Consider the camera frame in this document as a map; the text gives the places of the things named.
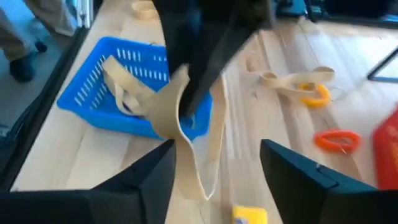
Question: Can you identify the blue plastic basket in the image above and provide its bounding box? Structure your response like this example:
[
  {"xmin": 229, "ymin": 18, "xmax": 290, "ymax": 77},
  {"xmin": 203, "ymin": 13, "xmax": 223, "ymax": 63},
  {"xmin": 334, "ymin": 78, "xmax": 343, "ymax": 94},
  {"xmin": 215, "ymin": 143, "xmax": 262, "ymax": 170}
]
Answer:
[{"xmin": 56, "ymin": 36, "xmax": 214, "ymax": 141}]

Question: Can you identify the red plastic basket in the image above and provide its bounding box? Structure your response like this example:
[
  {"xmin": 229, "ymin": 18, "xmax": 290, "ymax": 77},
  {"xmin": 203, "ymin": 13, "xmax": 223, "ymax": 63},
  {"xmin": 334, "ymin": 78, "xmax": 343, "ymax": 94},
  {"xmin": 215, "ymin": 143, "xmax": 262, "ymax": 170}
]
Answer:
[{"xmin": 372, "ymin": 107, "xmax": 398, "ymax": 191}]

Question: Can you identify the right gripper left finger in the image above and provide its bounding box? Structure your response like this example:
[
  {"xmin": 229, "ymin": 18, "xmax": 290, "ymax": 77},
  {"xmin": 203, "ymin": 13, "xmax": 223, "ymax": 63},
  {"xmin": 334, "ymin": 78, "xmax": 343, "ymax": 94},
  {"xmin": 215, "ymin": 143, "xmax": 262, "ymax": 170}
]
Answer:
[{"xmin": 0, "ymin": 139, "xmax": 177, "ymax": 224}]

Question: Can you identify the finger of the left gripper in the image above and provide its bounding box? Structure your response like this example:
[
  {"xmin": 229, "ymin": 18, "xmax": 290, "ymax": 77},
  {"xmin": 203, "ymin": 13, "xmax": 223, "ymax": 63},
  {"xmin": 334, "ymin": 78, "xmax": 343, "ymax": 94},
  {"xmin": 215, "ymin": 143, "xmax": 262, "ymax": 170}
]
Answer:
[
  {"xmin": 152, "ymin": 0, "xmax": 200, "ymax": 118},
  {"xmin": 187, "ymin": 26, "xmax": 269, "ymax": 118}
]

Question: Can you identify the orange coil wrist keychain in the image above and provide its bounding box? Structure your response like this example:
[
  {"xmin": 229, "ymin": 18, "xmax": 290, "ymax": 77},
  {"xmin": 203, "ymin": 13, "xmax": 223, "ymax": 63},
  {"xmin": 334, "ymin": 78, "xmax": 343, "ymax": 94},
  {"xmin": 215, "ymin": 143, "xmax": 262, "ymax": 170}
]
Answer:
[{"xmin": 313, "ymin": 128, "xmax": 362, "ymax": 154}]

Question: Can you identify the small yellow box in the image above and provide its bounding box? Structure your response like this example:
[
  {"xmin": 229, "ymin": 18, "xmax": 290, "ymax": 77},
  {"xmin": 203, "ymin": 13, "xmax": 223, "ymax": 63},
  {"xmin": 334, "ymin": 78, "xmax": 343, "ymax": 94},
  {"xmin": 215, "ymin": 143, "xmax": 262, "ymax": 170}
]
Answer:
[{"xmin": 231, "ymin": 205, "xmax": 269, "ymax": 224}]

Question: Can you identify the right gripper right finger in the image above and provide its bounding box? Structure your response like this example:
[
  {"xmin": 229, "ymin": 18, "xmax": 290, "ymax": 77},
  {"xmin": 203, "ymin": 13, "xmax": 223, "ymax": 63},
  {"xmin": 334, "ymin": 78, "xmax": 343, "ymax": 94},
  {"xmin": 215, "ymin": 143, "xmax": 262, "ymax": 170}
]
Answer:
[{"xmin": 259, "ymin": 138, "xmax": 398, "ymax": 224}]

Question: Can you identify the red orange small toy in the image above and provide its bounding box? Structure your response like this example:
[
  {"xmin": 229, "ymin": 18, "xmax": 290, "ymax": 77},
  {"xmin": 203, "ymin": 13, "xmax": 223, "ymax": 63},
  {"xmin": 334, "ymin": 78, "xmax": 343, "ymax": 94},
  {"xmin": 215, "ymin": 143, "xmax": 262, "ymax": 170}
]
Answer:
[{"xmin": 297, "ymin": 82, "xmax": 331, "ymax": 110}]

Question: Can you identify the black castor wheel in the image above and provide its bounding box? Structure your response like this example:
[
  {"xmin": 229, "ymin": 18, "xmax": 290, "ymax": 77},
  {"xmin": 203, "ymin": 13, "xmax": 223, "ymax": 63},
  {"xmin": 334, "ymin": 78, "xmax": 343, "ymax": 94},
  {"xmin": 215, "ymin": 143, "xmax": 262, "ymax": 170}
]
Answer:
[{"xmin": 33, "ymin": 39, "xmax": 49, "ymax": 54}]

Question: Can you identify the beige rubber band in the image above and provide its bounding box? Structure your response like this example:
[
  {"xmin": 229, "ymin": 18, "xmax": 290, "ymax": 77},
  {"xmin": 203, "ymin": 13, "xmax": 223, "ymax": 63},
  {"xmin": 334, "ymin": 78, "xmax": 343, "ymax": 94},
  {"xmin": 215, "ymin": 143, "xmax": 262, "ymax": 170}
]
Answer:
[
  {"xmin": 259, "ymin": 65, "xmax": 336, "ymax": 96},
  {"xmin": 101, "ymin": 55, "xmax": 158, "ymax": 116},
  {"xmin": 148, "ymin": 63, "xmax": 228, "ymax": 201},
  {"xmin": 129, "ymin": 0, "xmax": 160, "ymax": 20}
]

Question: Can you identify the silver aluminium post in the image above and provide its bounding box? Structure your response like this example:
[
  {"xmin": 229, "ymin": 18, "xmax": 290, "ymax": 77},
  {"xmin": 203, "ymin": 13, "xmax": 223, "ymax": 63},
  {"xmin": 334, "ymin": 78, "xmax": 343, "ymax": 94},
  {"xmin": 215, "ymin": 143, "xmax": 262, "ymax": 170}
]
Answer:
[{"xmin": 73, "ymin": 0, "xmax": 94, "ymax": 29}]

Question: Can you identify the person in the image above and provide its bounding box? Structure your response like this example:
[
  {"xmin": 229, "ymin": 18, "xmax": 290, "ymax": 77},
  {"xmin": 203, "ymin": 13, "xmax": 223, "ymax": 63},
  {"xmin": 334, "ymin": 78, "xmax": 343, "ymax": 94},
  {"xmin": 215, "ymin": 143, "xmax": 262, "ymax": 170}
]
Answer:
[{"xmin": 0, "ymin": 0, "xmax": 78, "ymax": 83}]

